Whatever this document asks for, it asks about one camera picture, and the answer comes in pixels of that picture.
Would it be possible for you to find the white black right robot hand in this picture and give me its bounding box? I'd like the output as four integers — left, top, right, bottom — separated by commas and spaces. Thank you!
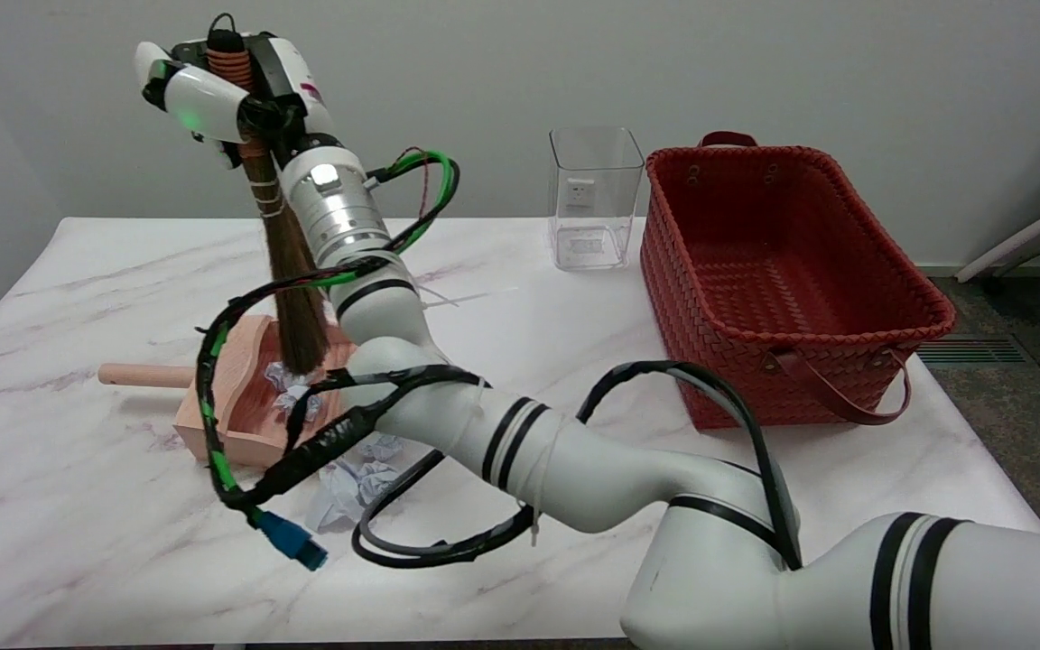
134, 32, 340, 172

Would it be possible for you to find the brown straw hand broom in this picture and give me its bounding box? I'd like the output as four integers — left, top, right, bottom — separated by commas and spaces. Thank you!
204, 14, 333, 376

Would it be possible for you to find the large paper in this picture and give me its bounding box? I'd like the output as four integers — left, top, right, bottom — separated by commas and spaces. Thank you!
305, 462, 367, 535

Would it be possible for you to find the wooden dustpan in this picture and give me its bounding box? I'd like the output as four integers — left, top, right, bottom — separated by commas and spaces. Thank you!
97, 315, 358, 470

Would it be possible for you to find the clear plastic container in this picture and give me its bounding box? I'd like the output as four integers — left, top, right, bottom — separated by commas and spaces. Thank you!
548, 126, 645, 272

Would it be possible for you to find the red woven basket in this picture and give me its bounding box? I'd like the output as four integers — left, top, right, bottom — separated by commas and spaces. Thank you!
640, 132, 956, 431

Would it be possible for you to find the floor vent grille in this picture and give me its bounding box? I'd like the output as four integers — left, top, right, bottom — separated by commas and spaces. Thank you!
915, 336, 1040, 366

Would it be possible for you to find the thick white tube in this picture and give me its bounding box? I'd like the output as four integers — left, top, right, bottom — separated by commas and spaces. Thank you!
955, 188, 1040, 283

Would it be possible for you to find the black green robot cable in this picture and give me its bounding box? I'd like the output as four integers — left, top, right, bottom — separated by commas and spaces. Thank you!
195, 149, 462, 506

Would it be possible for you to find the white cable tie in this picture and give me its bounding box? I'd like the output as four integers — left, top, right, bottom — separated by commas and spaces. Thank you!
419, 285, 519, 310

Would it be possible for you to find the black cable with blue plug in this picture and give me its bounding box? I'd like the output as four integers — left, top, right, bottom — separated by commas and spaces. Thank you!
240, 361, 801, 571

